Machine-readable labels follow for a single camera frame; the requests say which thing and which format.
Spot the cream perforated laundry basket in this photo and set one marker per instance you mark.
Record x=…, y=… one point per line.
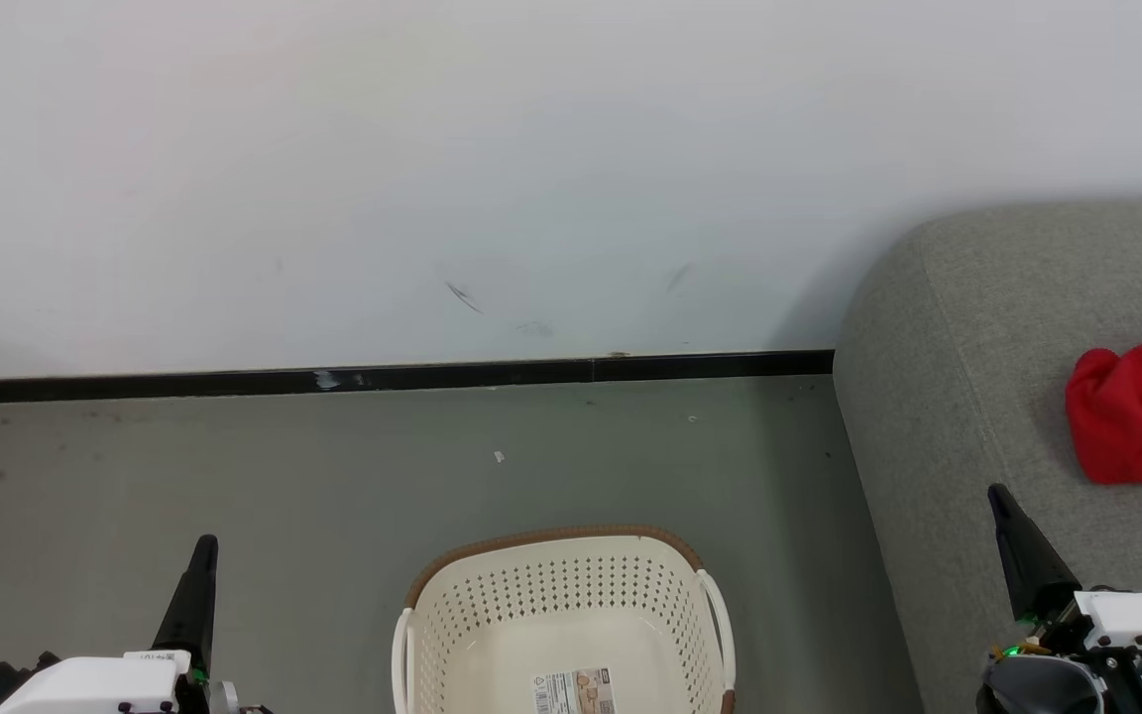
x=571, y=615

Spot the red garment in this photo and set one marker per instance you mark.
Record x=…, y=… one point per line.
x=1141, y=416

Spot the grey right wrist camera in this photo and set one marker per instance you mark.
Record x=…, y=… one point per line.
x=1037, y=689

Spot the dark wall baseboard strip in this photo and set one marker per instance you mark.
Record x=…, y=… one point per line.
x=432, y=377

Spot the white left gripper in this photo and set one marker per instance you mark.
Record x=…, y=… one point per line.
x=95, y=686

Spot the grey fabric sofa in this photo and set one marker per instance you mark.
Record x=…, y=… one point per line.
x=958, y=397

